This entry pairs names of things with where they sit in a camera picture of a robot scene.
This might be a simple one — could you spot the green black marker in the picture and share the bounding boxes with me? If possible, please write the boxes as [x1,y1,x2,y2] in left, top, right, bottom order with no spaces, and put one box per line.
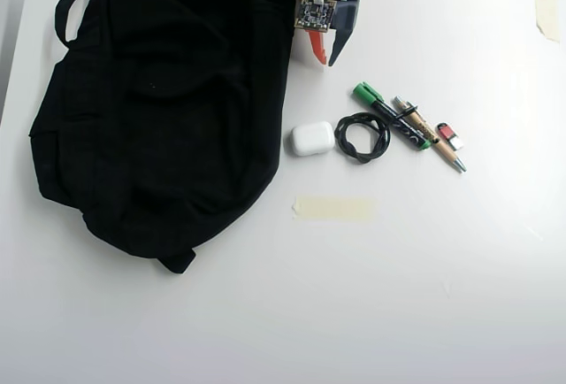
[351,81,432,153]

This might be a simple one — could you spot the black braided usbc cable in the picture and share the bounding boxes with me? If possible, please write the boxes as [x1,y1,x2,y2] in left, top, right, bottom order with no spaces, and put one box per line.
[333,102,420,165]

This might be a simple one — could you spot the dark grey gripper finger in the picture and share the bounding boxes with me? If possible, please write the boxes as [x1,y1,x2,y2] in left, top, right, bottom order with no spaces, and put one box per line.
[327,25,356,68]

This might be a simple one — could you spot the red usb stick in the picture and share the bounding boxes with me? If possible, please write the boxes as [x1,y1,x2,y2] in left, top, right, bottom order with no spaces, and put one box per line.
[435,121,467,152]

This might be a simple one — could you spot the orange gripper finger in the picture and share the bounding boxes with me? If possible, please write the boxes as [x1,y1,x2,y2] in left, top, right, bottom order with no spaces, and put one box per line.
[307,28,331,66]

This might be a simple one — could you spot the white earbuds case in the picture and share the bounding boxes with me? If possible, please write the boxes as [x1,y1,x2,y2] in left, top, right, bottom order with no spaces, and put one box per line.
[288,120,334,157]

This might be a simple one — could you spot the wooden ballpoint pen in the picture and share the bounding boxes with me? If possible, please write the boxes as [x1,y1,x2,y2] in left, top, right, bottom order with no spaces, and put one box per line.
[393,96,468,174]

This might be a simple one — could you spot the black fabric bag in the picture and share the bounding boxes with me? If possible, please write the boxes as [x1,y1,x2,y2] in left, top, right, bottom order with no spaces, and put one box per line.
[28,0,297,275]

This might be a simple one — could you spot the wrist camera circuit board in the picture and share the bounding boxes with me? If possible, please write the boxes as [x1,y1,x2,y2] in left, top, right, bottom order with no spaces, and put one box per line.
[294,0,338,35]

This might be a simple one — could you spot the torn masking tape piece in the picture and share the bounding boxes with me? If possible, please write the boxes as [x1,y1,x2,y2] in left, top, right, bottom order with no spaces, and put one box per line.
[533,0,562,43]

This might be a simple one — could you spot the long masking tape strip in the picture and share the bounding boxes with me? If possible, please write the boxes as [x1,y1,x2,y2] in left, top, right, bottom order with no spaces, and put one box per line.
[293,196,376,222]

